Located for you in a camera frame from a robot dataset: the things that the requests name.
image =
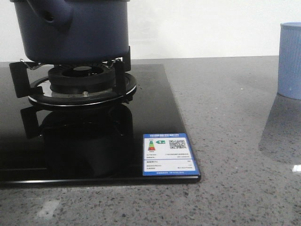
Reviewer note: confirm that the black pot support grate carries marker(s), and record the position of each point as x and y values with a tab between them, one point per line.
39	93

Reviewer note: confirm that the dark blue cooking pot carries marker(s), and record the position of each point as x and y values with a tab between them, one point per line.
73	31

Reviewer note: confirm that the light blue ribbed cup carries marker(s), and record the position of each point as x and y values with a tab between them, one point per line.
289	65

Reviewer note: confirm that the blue energy label sticker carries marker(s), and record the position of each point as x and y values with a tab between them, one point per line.
168	155

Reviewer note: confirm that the black glass gas stove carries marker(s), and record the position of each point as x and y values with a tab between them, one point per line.
90	146

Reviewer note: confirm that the black gas burner head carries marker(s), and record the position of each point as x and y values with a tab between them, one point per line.
75	79

